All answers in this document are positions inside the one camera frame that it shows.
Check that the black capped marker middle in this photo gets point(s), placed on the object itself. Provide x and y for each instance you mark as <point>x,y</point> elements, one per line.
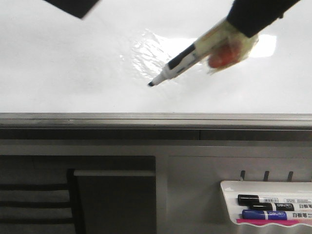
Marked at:
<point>281,207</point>

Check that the black metal hook right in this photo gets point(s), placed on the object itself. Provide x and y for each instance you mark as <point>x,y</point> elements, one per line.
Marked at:
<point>290,176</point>

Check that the dark chair with slats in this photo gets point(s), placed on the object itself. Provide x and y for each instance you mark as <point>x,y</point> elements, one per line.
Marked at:
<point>40,201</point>

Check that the black capped marker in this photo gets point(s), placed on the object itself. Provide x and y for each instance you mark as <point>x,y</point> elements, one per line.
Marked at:
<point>281,207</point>
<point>250,199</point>

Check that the black metal hook middle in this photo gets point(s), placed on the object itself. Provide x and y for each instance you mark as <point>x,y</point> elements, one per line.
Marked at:
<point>266,176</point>

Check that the white whiteboard surface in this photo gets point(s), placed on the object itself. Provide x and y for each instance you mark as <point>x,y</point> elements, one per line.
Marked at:
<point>55,63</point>

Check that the blue capped marker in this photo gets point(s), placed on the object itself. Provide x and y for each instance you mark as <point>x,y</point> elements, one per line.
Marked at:
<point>276,215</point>

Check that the black metal hook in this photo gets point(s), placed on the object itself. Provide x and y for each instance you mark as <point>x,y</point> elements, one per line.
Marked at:
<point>266,176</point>
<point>242,175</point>
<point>290,176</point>

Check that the black metal hook left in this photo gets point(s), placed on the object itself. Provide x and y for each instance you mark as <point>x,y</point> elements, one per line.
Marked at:
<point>242,175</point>

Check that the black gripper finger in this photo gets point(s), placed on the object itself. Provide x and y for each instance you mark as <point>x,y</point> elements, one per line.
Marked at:
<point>76,8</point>
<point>251,16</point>

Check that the grey aluminium whiteboard frame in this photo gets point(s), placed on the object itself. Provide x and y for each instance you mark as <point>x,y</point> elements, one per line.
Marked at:
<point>156,126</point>

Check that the black capped marker upper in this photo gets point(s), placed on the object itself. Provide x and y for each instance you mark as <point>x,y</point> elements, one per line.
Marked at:
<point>250,199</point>

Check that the pink strip in tray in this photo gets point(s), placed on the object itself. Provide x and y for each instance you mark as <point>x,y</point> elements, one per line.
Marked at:
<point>259,222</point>

